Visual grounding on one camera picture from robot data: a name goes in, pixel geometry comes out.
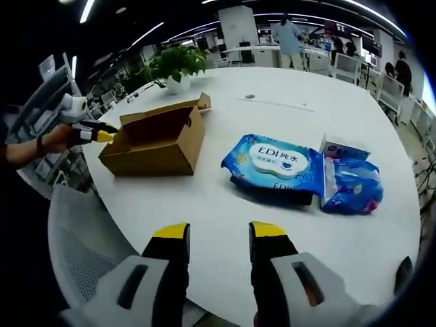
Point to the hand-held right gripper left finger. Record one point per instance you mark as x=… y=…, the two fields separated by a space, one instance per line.
x=116 y=299

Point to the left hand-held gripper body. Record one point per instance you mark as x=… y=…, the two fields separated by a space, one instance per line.
x=73 y=109

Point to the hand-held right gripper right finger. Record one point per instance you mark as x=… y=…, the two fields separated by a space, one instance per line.
x=327 y=299

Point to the brown cardboard shoe box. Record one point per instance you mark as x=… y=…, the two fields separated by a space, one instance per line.
x=153 y=160

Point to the blue floral tissue pack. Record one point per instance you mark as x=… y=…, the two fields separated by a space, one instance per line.
x=354 y=190

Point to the blue wet wipes pack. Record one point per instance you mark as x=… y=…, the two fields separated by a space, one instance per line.
x=272 y=160

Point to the small white carton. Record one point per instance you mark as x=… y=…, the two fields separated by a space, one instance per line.
x=347 y=150

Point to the person's left hand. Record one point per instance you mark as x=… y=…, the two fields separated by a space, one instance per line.
x=58 y=141

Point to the person's right hand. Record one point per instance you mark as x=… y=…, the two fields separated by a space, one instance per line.
x=257 y=318

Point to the grey metal shelf rack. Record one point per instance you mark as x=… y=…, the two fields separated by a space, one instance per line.
x=47 y=95

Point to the small black white gadget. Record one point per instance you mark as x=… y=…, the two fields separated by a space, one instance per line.
x=131 y=99

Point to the black wristband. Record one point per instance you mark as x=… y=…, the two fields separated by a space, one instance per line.
x=39 y=144

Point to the grey mesh office chair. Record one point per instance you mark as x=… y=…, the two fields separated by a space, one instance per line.
x=85 y=238

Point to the dark grey chair part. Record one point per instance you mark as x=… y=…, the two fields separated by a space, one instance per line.
x=404 y=276

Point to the ceiling light strip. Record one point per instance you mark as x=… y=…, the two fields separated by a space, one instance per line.
x=146 y=34
x=86 y=10

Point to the potted green plant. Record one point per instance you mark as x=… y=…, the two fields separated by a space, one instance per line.
x=178 y=63

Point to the white office desk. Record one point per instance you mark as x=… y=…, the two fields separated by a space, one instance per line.
x=259 y=56

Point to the white office chair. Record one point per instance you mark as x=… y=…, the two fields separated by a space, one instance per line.
x=390 y=95
x=347 y=68

